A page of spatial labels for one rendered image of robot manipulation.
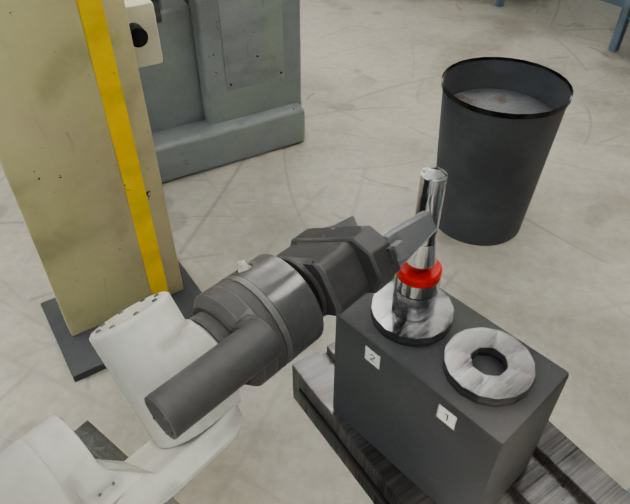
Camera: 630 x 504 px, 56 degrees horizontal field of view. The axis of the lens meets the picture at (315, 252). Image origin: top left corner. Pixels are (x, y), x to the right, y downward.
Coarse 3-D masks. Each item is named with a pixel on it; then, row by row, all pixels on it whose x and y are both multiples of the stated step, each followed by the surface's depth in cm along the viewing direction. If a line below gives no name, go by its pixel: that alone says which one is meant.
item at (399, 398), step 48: (384, 288) 67; (336, 336) 68; (384, 336) 63; (432, 336) 62; (480, 336) 62; (336, 384) 74; (384, 384) 65; (432, 384) 59; (480, 384) 57; (528, 384) 57; (384, 432) 70; (432, 432) 62; (480, 432) 56; (528, 432) 60; (432, 480) 67; (480, 480) 59
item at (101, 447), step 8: (88, 424) 138; (80, 432) 136; (88, 432) 136; (96, 432) 136; (88, 440) 135; (96, 440) 135; (104, 440) 135; (88, 448) 133; (96, 448) 133; (104, 448) 133; (112, 448) 133; (96, 456) 132; (104, 456) 132; (112, 456) 132; (120, 456) 132; (128, 456) 132
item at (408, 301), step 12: (396, 276) 61; (396, 288) 62; (408, 288) 60; (420, 288) 60; (432, 288) 60; (396, 300) 63; (408, 300) 61; (420, 300) 61; (432, 300) 61; (396, 312) 64; (408, 312) 62; (420, 312) 62; (432, 312) 63
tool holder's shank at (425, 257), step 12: (432, 168) 54; (420, 180) 54; (432, 180) 53; (444, 180) 53; (420, 192) 54; (432, 192) 54; (444, 192) 54; (420, 204) 55; (432, 204) 54; (432, 216) 55; (432, 240) 57; (420, 252) 58; (432, 252) 58; (420, 264) 59; (432, 264) 59
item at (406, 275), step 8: (408, 264) 61; (440, 264) 61; (400, 272) 60; (408, 272) 60; (416, 272) 60; (424, 272) 60; (432, 272) 60; (440, 272) 60; (400, 280) 60; (408, 280) 59; (416, 280) 59; (424, 280) 59; (432, 280) 59
